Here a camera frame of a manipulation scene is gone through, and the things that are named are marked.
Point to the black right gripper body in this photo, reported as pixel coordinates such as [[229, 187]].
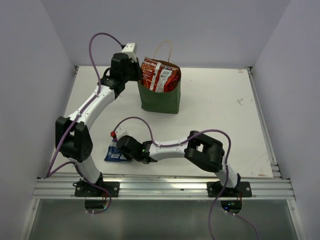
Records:
[[120, 144]]

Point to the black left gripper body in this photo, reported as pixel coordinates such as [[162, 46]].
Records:
[[137, 70]]

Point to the blue snack bag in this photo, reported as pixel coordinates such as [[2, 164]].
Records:
[[114, 155]]

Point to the orange red Doritos bag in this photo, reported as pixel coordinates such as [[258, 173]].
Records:
[[155, 74]]

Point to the pink Real chips bag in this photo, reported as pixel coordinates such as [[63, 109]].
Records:
[[172, 81]]

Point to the green brown paper bag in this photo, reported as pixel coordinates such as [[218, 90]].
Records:
[[166, 102]]

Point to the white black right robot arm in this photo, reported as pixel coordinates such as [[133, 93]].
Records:
[[203, 151]]

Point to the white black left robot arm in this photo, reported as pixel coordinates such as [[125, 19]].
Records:
[[72, 133]]

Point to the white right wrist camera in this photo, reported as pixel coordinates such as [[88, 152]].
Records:
[[118, 133]]

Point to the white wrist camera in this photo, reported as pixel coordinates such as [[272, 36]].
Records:
[[118, 133], [129, 48]]

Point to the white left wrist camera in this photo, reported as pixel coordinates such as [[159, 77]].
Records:
[[129, 48]]

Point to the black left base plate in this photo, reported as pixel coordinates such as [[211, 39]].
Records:
[[86, 190]]

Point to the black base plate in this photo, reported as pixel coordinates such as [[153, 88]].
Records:
[[86, 190], [242, 190]]

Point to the aluminium rail frame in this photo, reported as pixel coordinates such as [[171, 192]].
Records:
[[169, 200]]

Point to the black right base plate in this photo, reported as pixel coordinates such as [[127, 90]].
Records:
[[242, 190]]

